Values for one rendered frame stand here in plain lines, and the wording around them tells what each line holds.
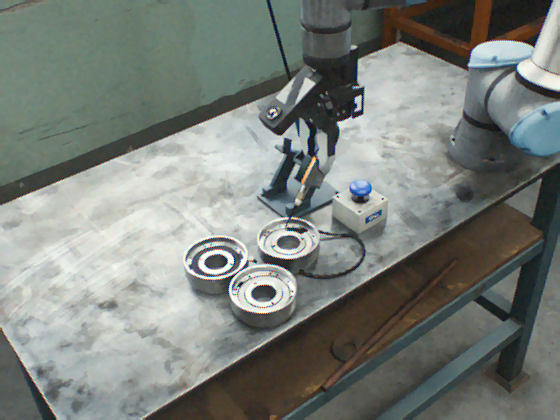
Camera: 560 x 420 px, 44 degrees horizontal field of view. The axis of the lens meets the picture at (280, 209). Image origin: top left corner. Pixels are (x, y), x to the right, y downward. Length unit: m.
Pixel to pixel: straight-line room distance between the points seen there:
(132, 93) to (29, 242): 1.60
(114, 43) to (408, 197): 1.66
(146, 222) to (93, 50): 1.48
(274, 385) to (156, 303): 0.31
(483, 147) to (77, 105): 1.75
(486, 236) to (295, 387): 0.60
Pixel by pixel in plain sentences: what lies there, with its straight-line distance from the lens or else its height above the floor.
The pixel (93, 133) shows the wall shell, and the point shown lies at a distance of 2.83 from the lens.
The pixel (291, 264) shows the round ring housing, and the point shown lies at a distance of 1.13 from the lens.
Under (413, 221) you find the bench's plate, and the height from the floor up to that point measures 0.80.
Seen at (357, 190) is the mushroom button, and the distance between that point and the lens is 1.21.
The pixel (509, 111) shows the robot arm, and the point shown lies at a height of 0.98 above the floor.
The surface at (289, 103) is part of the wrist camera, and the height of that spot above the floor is 1.07.
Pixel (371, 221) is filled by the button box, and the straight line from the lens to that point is 1.23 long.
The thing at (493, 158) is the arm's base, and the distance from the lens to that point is 1.41.
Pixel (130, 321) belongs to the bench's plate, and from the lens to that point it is 1.11.
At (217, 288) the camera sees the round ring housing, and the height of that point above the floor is 0.82.
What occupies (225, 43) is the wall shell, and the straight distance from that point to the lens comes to 3.00.
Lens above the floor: 1.59
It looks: 38 degrees down
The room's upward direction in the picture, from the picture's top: 3 degrees counter-clockwise
